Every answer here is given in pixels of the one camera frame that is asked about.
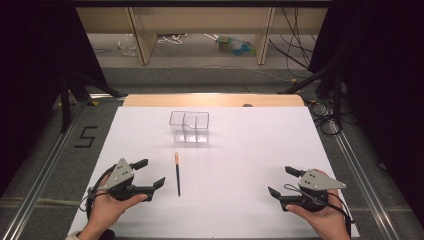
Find black metal stand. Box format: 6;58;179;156
277;65;345;125
59;68;127;134

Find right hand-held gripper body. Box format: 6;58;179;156
279;168;348;213

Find dark curtain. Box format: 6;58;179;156
307;0;424;228
0;0;108;198

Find person's left hand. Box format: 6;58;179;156
79;173;149;240

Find clear plastic organizer box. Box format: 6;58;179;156
168;110;211;145

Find clear plastic bag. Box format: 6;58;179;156
117;33;138;58

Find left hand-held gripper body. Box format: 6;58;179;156
97;157;155;202

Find metal floor rail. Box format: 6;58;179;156
0;99;88;240
327;119;424;240

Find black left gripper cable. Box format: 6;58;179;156
78;164;118;222

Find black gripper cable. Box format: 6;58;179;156
283;183;356;238
78;164;118;222

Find white table cover sheet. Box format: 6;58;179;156
67;105;361;240

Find black stick with tan tip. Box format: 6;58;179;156
174;151;182;198

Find colourful plastic packet bag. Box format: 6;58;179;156
215;34;258;58

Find light wooden shelf unit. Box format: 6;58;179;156
75;6;330;66

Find coiled black floor cables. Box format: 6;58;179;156
307;98;344;137

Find hanging black cables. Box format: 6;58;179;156
268;7;318;80

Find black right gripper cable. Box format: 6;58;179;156
283;183;356;238

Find white cord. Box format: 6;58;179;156
156;33;188;46

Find person's right hand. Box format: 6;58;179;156
285;169;352;240

